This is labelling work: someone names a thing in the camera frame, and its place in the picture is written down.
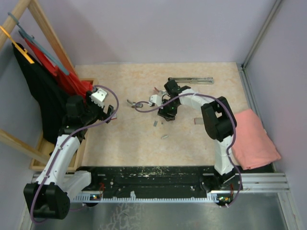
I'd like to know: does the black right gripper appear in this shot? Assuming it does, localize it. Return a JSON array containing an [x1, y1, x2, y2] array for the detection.
[[157, 99, 180, 122]]

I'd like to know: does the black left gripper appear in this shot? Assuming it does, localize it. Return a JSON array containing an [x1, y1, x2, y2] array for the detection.
[[81, 91, 115, 123]]

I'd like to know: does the large black chrome stapler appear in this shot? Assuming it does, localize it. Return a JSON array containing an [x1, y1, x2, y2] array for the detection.
[[168, 78, 214, 84]]

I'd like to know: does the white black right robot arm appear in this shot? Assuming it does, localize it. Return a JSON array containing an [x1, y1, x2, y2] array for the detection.
[[150, 80, 237, 190]]

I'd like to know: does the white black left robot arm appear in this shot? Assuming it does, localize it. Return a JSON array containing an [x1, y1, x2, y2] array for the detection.
[[24, 85, 119, 224]]

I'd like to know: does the red hanging garment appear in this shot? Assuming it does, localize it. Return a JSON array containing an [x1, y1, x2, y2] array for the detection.
[[24, 38, 93, 99]]

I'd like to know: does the black hanging garment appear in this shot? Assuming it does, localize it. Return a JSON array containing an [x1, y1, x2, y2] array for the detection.
[[12, 45, 70, 145]]

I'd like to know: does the pink folded cloth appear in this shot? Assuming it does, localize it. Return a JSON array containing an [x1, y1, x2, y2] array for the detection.
[[232, 109, 281, 170]]

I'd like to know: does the yellow clothes hanger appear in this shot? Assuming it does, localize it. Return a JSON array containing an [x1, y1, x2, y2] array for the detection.
[[0, 26, 35, 64]]

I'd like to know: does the teal clothes hanger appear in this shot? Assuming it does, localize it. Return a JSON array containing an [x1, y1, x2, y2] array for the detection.
[[8, 12, 70, 76]]

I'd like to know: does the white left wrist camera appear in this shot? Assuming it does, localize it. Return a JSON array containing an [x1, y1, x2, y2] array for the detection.
[[90, 88, 107, 108]]

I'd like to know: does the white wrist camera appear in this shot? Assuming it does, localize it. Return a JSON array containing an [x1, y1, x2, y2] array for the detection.
[[149, 94, 163, 106], [90, 88, 107, 108]]

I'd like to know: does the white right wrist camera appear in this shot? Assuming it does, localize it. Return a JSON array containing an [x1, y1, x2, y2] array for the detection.
[[149, 94, 163, 106]]

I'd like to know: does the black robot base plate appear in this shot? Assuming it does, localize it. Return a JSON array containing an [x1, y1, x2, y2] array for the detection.
[[76, 165, 243, 199]]

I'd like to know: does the wooden clothes rack frame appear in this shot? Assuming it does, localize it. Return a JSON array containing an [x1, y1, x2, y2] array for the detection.
[[0, 0, 99, 173]]

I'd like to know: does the aluminium rail frame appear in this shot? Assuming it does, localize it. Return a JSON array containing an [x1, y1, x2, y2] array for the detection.
[[16, 173, 298, 230]]

